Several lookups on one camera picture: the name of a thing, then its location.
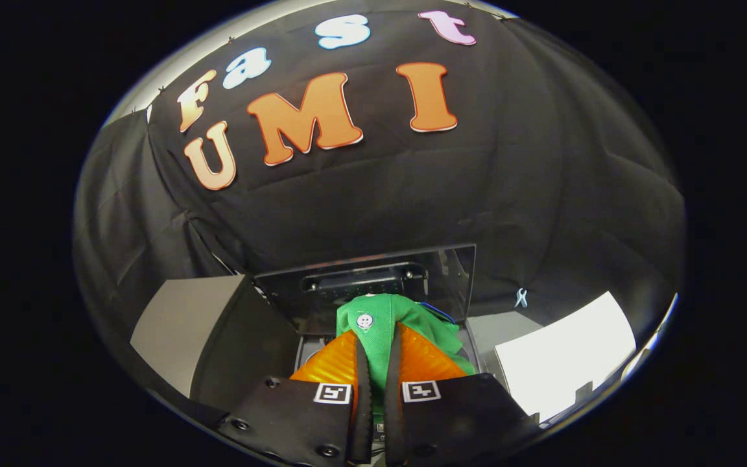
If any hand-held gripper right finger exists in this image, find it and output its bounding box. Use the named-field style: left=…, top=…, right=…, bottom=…
left=383, top=322, right=543, bottom=467

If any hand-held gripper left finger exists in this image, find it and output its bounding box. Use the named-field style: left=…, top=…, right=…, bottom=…
left=215, top=329, right=375, bottom=466

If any grey washing machine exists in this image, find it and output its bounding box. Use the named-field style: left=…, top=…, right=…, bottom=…
left=292, top=317, right=499, bottom=467

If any green polo shirt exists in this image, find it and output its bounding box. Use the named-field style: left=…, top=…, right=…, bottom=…
left=337, top=293, right=476, bottom=424

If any dark transparent washing machine lid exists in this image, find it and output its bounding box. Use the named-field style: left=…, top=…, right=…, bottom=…
left=254, top=245, right=477, bottom=336

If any white table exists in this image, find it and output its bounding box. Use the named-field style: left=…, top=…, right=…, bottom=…
left=495, top=291, right=637, bottom=424

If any black backdrop cloth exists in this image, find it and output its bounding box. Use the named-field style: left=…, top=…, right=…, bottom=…
left=74, top=0, right=687, bottom=364

